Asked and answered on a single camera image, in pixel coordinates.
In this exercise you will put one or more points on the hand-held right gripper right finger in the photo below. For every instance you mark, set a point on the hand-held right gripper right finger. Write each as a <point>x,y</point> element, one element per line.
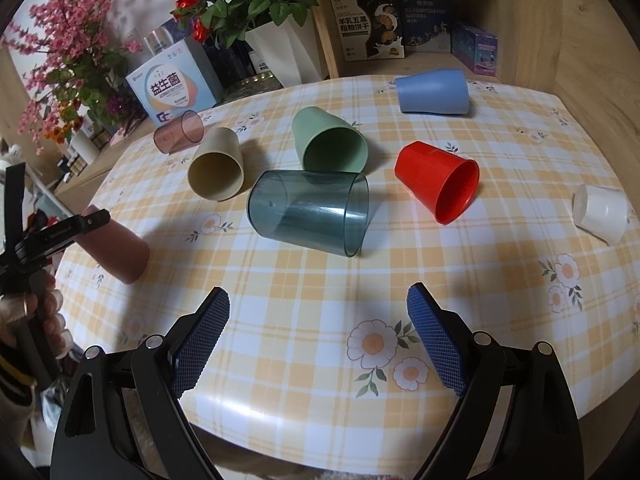
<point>434,345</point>

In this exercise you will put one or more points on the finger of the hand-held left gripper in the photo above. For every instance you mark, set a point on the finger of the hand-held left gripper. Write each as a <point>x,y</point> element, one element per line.
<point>13,200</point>
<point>75,225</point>

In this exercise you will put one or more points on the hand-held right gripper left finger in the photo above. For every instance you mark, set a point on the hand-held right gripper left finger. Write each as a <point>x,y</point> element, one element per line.
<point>202,340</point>

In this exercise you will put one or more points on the opaque pink cup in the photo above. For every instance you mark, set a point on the opaque pink cup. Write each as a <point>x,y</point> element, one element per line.
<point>117,252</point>

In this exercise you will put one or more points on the person's left forearm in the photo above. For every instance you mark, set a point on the person's left forearm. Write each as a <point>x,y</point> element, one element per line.
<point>12,390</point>

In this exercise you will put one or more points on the transparent pink cup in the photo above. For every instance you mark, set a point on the transparent pink cup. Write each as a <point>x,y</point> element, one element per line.
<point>172,137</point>

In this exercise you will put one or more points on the beige cup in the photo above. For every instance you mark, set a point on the beige cup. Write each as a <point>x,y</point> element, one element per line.
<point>220,160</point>

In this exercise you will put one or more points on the transparent dark teal cup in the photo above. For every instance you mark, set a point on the transparent dark teal cup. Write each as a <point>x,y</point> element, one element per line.
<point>300,212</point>

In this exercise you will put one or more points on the red cup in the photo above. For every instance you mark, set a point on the red cup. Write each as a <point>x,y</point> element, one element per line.
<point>430,175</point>

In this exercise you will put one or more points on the white cup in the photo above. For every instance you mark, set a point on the white cup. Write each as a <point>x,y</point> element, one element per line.
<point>600,212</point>

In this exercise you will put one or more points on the green cup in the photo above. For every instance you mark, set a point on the green cup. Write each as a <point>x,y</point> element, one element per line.
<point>320,132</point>

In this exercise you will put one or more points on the blue cup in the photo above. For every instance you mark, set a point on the blue cup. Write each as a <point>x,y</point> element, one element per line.
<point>432,92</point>

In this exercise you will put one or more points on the person's left hand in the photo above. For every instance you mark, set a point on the person's left hand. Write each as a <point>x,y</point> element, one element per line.
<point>50,305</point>

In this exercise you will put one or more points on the yellow plaid floral tablecloth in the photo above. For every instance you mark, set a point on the yellow plaid floral tablecloth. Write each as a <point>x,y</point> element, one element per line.
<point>310,300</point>

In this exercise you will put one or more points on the pink artificial flower bouquet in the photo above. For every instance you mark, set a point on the pink artificial flower bouquet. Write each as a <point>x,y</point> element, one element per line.
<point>75,45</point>

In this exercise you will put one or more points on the white and blue carton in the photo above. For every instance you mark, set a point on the white and blue carton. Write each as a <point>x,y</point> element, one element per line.
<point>172,85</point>

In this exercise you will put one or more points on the glass tray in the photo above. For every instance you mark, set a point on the glass tray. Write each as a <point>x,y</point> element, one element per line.
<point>250,87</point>

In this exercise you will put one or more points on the dark blue vase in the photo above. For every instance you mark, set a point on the dark blue vase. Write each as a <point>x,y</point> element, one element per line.
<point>227,62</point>

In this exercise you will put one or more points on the white faceted vase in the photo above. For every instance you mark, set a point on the white faceted vase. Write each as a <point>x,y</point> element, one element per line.
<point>285,52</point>

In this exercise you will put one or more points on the purple box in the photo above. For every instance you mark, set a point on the purple box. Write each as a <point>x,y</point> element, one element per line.
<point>475,50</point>

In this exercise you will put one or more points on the dark blue box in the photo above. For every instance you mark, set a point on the dark blue box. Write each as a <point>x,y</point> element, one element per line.
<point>427,22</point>

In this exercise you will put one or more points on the white and black snack box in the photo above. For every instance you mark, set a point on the white and black snack box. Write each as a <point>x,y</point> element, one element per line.
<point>365,25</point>

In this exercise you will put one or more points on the wooden shelf unit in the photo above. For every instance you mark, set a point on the wooden shelf unit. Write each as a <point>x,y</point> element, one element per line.
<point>550,35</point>

